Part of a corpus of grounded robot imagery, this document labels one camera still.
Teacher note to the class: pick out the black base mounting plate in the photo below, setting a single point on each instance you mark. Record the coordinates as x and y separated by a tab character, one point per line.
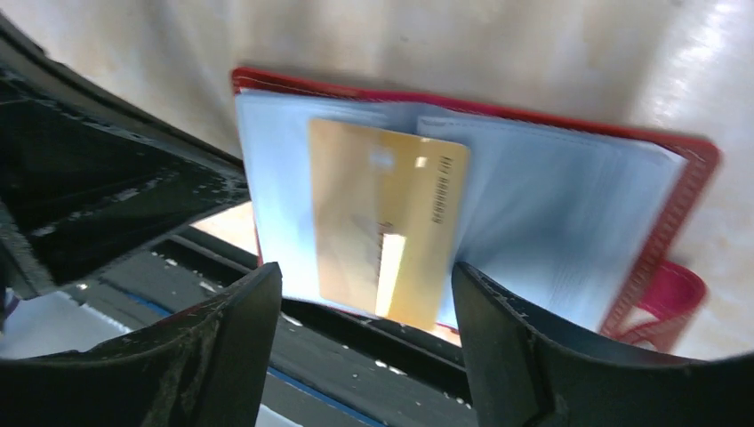
326	368

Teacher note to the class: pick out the red leather card holder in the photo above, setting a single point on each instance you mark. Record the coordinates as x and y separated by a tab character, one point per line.
573	216

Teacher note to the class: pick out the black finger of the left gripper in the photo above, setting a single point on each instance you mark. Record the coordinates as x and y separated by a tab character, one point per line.
87	179

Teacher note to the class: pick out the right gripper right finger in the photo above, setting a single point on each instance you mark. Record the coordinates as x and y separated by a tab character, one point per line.
529	367

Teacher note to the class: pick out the yellow credit card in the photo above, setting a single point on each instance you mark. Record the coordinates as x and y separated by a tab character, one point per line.
385	209

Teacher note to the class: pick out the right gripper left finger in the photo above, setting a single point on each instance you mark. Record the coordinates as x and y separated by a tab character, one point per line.
203	366

